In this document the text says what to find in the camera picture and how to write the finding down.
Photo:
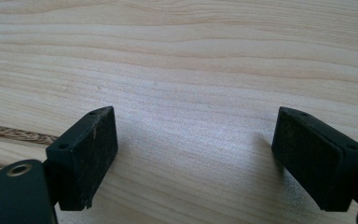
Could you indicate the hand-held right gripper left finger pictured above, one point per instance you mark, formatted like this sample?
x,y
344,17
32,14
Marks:
x,y
80,161

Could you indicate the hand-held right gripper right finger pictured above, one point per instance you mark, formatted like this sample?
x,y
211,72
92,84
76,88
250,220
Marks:
x,y
317,161

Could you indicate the brown wooden chopstick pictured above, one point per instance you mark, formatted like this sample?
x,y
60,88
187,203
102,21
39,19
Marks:
x,y
15,134

